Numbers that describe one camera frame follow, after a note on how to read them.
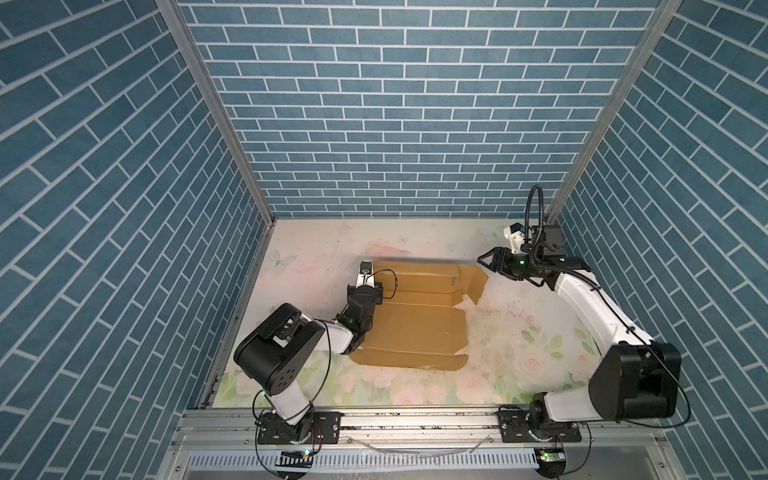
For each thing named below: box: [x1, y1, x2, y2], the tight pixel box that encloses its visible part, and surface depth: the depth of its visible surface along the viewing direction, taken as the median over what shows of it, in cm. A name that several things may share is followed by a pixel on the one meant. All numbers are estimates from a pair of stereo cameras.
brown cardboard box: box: [349, 261, 489, 371], surface depth 89 cm
